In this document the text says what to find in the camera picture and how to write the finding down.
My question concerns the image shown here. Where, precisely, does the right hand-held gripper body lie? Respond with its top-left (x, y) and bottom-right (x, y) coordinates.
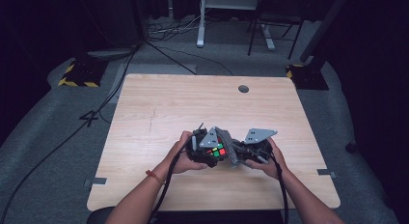
top-left (236, 127), bottom-right (279, 164)

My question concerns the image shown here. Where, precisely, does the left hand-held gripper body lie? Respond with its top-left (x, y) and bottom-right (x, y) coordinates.
top-left (185, 122), bottom-right (224, 169)

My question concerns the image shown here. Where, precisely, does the grey cloth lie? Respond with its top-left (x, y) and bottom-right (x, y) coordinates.
top-left (214, 126), bottom-right (241, 169)

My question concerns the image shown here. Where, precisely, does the multicoloured puzzle cube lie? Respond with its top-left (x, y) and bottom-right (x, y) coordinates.
top-left (205, 137), bottom-right (228, 158)

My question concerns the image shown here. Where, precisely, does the person's left hand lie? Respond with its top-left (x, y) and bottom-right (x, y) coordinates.
top-left (164, 130), bottom-right (209, 176)

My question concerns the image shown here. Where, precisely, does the person's right hand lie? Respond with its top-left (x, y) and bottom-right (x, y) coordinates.
top-left (254, 137), bottom-right (289, 182)

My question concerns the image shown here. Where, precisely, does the grey tape strip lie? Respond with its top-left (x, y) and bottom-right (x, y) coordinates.
top-left (83, 177), bottom-right (108, 188)
top-left (316, 168), bottom-right (338, 180)

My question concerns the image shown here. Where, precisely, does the yellow-black striped stand base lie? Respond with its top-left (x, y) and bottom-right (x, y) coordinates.
top-left (57, 58), bottom-right (109, 89)
top-left (286, 63), bottom-right (330, 91)

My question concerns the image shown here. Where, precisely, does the black metal chair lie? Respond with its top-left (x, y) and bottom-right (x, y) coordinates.
top-left (247, 0), bottom-right (305, 61)

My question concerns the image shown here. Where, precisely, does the grey slanted pole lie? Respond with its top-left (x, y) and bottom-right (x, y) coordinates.
top-left (300, 0), bottom-right (352, 65)

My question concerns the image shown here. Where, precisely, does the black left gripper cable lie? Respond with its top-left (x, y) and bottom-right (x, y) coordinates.
top-left (149, 139), bottom-right (195, 224)

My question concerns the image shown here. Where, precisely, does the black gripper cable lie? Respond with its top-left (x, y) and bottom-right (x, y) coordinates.
top-left (268, 151), bottom-right (289, 224)
top-left (149, 139), bottom-right (195, 224)

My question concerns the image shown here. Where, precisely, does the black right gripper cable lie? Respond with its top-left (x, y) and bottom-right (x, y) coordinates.
top-left (268, 151), bottom-right (289, 224)

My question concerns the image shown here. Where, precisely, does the red bracelet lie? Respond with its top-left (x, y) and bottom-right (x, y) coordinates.
top-left (145, 169), bottom-right (166, 186)

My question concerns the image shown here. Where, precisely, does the thin black floor cable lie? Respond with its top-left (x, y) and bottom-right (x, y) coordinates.
top-left (145, 40), bottom-right (234, 77)

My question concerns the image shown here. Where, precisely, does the white desk frame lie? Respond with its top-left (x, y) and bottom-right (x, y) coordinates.
top-left (196, 0), bottom-right (277, 51)

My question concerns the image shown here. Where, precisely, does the tangle of floor cables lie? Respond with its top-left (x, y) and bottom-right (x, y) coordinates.
top-left (147, 14), bottom-right (201, 42)

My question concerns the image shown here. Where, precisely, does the long black floor cable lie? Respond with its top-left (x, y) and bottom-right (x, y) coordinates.
top-left (0, 42), bottom-right (143, 224)

